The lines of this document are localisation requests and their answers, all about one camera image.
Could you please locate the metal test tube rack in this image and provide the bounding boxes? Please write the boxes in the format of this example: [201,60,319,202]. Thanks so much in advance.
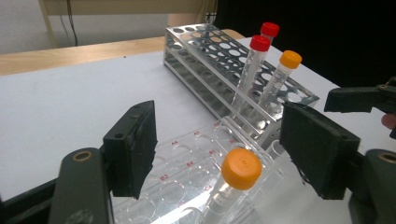
[163,22,320,150]

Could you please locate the black curtain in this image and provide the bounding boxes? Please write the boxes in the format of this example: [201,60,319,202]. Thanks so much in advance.
[214,0,396,89]

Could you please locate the black hanging cable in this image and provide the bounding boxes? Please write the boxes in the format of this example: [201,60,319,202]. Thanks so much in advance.
[57,0,78,48]

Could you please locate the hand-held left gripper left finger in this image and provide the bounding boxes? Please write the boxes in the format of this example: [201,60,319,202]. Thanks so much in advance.
[102,100,159,201]

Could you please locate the orange capped test tube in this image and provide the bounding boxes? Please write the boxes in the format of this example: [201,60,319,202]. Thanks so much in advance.
[256,49,303,108]
[202,147,263,224]

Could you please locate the clear acrylic test tube rack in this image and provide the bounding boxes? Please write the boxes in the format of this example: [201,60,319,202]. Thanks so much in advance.
[111,116,300,224]

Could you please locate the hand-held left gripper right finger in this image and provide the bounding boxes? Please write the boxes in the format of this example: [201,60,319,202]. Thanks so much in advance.
[278,102,362,201]

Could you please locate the red capped test tube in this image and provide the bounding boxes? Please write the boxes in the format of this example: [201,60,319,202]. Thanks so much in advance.
[260,21,280,45]
[230,35,271,120]

